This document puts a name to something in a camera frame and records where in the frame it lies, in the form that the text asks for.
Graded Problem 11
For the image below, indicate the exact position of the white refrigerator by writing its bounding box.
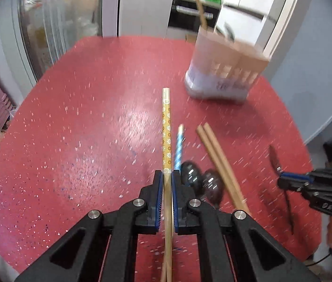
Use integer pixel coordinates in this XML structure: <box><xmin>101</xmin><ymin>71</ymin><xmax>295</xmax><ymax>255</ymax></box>
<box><xmin>215</xmin><ymin>0</ymin><xmax>302</xmax><ymax>58</ymax></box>

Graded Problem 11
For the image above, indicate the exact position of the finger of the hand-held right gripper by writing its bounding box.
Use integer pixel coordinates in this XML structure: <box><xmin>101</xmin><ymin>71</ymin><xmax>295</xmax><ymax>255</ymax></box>
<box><xmin>281</xmin><ymin>169</ymin><xmax>332</xmax><ymax>184</ymax></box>
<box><xmin>277</xmin><ymin>179</ymin><xmax>321</xmax><ymax>202</ymax></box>

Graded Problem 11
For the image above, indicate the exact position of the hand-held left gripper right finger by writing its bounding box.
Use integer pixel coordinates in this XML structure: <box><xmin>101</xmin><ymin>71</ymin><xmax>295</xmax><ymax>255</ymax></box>
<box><xmin>171</xmin><ymin>170</ymin><xmax>321</xmax><ymax>282</ymax></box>

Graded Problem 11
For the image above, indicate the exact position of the wooden handle kitchen utensil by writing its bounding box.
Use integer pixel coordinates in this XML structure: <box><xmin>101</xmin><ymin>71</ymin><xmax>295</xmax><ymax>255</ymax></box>
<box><xmin>182</xmin><ymin>0</ymin><xmax>208</xmax><ymax>33</ymax></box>

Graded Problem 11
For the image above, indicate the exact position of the blue striped chopstick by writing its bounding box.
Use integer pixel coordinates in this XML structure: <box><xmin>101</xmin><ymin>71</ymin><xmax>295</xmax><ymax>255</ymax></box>
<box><xmin>173</xmin><ymin>124</ymin><xmax>185</xmax><ymax>172</ymax></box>

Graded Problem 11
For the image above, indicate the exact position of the black cable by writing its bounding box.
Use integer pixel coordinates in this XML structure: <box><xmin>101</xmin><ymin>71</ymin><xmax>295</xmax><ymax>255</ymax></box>
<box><xmin>305</xmin><ymin>251</ymin><xmax>332</xmax><ymax>267</ymax></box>

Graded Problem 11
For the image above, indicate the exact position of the beige and white utensil holder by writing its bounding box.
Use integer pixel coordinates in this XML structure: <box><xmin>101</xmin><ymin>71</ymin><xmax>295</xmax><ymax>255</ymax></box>
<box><xmin>184</xmin><ymin>26</ymin><xmax>268</xmax><ymax>104</ymax></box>

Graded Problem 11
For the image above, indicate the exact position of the yellow floral chopstick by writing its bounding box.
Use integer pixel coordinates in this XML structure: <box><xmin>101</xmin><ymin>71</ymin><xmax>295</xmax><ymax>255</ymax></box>
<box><xmin>160</xmin><ymin>87</ymin><xmax>173</xmax><ymax>282</ymax></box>

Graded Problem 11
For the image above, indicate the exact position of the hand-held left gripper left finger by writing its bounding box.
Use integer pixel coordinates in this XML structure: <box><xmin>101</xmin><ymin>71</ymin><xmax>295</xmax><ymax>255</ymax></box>
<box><xmin>15</xmin><ymin>170</ymin><xmax>164</xmax><ymax>282</ymax></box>

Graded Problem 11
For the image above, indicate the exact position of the glass door cabinet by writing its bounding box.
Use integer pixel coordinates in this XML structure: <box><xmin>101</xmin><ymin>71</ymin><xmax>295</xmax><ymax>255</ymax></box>
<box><xmin>10</xmin><ymin>0</ymin><xmax>102</xmax><ymax>83</ymax></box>

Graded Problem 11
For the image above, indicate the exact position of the plain wooden chopstick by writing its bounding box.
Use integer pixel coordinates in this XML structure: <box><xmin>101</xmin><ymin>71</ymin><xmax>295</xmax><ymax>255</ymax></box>
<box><xmin>196</xmin><ymin>126</ymin><xmax>244</xmax><ymax>210</ymax></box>
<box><xmin>203</xmin><ymin>123</ymin><xmax>252</xmax><ymax>215</ymax></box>

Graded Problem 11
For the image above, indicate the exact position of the built-in black oven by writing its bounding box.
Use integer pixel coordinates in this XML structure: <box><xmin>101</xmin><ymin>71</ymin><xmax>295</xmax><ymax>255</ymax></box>
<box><xmin>167</xmin><ymin>0</ymin><xmax>220</xmax><ymax>32</ymax></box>

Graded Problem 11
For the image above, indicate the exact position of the white kitchen cabinet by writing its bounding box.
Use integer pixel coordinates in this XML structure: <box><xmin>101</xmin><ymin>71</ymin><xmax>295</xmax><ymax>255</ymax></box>
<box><xmin>119</xmin><ymin>0</ymin><xmax>173</xmax><ymax>38</ymax></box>

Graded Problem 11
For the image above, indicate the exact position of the dark metal spoon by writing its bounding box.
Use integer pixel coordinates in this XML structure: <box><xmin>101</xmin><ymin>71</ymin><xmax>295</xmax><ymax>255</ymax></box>
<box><xmin>202</xmin><ymin>168</ymin><xmax>225</xmax><ymax>208</ymax></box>
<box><xmin>180</xmin><ymin>161</ymin><xmax>203</xmax><ymax>195</ymax></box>

